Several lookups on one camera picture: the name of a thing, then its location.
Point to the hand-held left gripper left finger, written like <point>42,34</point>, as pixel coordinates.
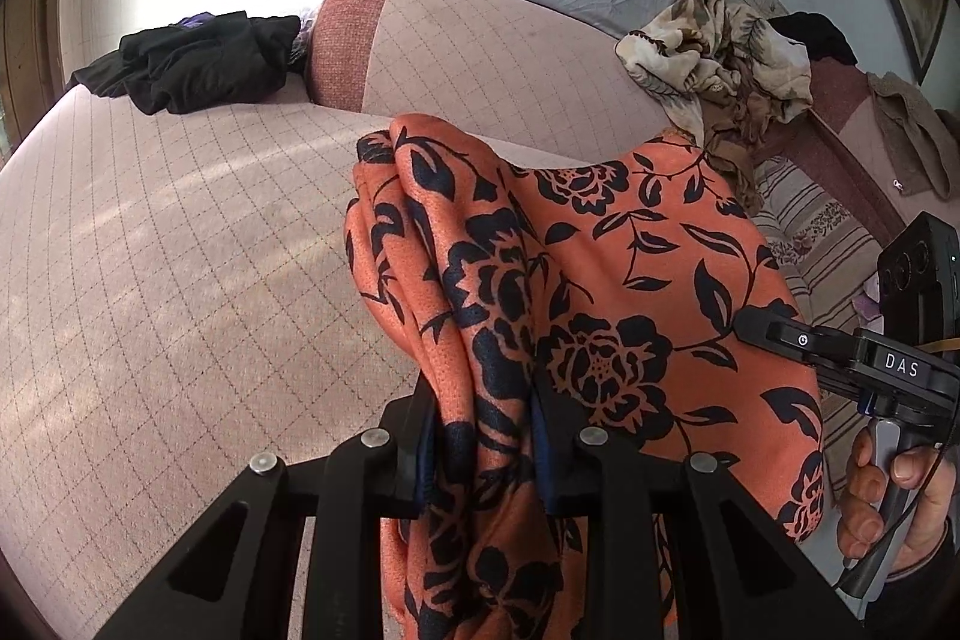
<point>425,460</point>

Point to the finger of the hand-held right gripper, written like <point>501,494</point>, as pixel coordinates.
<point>840,381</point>
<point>795,334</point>

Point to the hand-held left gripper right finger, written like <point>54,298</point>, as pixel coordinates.
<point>547,469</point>

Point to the orange black floral garment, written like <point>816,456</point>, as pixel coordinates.
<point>637,280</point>

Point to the person's right forearm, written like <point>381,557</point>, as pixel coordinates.
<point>922,599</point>

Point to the black clothes pile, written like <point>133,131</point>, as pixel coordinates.
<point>202,63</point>

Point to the person's right hand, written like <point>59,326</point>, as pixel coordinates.
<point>859,482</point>

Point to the light purple cloth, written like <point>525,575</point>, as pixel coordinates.
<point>870,302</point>

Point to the striped beige blanket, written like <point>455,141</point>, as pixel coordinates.
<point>817,220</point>

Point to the pink maroon backrest cushion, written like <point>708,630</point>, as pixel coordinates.
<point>840,108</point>

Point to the brown fuzzy garment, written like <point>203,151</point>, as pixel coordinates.
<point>915,130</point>

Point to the beige floral crumpled cloth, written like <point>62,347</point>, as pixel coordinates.
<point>720,48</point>

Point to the small black cloth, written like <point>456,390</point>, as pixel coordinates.
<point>817,36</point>

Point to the pink quilted bed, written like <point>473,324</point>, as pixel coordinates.
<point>187,272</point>

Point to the pink red bolster cushion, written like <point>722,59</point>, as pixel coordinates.
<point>487,48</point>

